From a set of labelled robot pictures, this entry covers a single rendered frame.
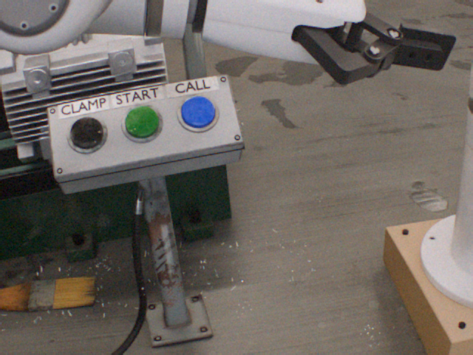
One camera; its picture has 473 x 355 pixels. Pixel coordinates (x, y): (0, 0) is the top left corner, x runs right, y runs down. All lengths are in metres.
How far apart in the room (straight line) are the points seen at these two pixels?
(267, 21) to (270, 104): 0.79
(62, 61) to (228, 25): 0.39
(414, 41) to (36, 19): 0.23
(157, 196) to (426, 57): 0.31
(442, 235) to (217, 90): 0.32
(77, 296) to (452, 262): 0.44
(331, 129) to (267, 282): 0.38
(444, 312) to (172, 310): 0.29
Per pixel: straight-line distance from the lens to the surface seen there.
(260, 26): 0.38
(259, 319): 0.73
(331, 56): 0.37
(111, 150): 0.56
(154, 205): 0.62
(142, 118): 0.56
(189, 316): 0.74
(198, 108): 0.56
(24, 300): 0.81
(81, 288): 0.80
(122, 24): 0.39
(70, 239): 0.86
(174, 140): 0.56
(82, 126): 0.56
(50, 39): 0.32
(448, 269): 0.70
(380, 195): 0.92
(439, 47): 0.41
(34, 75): 0.73
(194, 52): 1.14
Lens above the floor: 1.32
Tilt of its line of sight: 33 degrees down
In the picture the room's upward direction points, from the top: 5 degrees counter-clockwise
